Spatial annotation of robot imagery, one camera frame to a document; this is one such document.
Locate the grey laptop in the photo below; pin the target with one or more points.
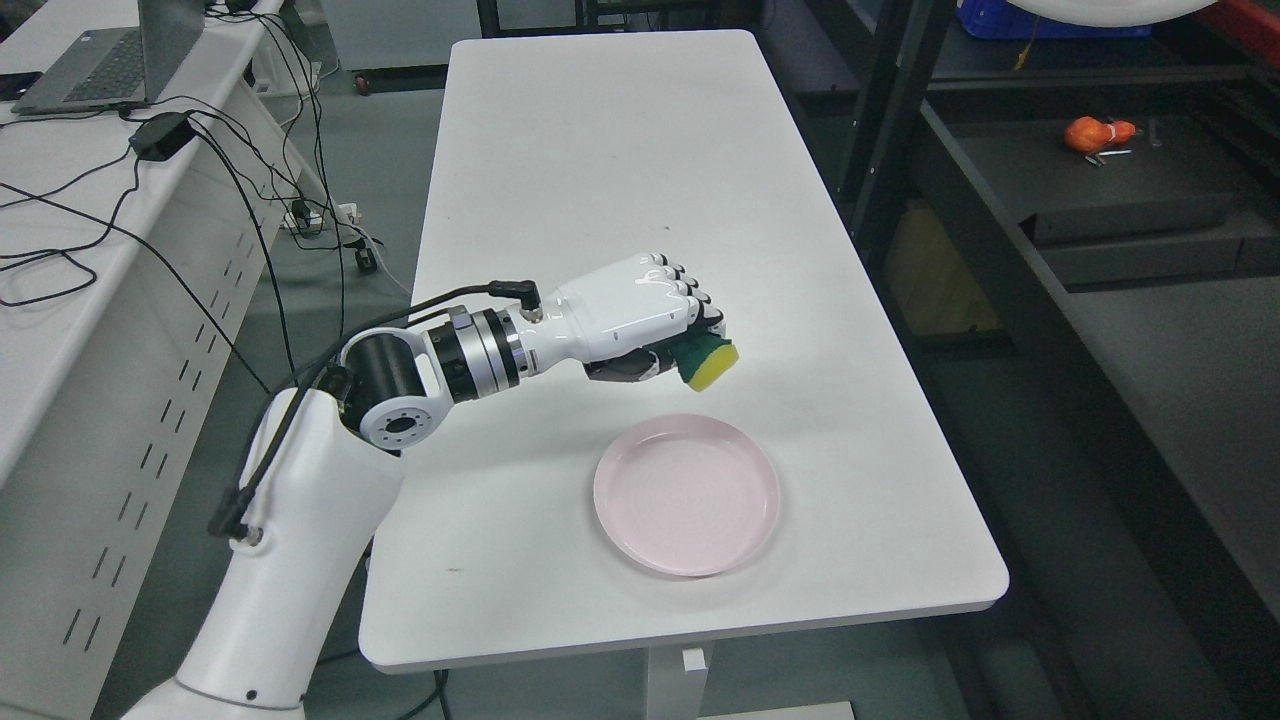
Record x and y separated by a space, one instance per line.
118 68

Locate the green yellow sponge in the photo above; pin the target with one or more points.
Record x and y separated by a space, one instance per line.
701 358

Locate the white side desk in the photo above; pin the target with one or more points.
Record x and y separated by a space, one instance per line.
123 282

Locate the white power strip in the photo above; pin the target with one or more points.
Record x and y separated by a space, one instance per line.
346 213

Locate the black metal rack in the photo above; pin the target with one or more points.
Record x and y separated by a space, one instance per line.
1100 342

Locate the blue plastic crate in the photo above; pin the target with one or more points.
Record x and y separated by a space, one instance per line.
999 20

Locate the pink round plate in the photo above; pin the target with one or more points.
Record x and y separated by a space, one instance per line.
686 495

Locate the orange handled tool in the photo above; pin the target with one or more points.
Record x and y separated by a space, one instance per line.
1090 137

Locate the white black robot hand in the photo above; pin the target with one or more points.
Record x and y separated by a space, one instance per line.
617 322

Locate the black power adapter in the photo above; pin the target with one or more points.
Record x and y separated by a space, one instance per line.
161 137

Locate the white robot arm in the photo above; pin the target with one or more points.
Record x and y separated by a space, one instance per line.
322 472

